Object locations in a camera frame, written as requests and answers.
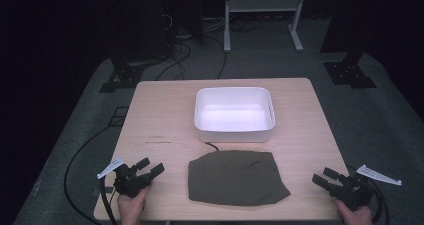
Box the black stand base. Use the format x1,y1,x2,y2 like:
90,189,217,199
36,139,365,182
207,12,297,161
98,56,145,94
322,50,378,89

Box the olive green cloth bag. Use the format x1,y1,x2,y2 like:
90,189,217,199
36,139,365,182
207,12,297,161
187,149,292,207

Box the person's right hand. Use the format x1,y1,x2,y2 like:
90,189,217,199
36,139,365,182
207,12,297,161
331,198,373,225

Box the thick black gripper cable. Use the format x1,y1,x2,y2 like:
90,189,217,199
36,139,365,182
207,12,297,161
99,177,118,225

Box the white metal stand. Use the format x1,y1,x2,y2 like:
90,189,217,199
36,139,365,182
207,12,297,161
223,0,308,53

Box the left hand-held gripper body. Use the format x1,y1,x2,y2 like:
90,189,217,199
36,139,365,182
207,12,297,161
96,156,154,198

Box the white plastic bin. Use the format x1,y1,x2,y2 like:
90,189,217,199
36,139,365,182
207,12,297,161
193,86,277,143

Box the tangle of dark cables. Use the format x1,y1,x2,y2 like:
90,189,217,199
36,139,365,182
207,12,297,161
229,17,264,33

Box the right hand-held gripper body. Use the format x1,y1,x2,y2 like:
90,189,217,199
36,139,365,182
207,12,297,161
329,164,403,212

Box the thin black floor cable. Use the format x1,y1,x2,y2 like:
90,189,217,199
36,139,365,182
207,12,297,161
63,124,116,225

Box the person's left hand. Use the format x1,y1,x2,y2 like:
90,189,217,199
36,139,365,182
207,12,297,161
117,182,152,225

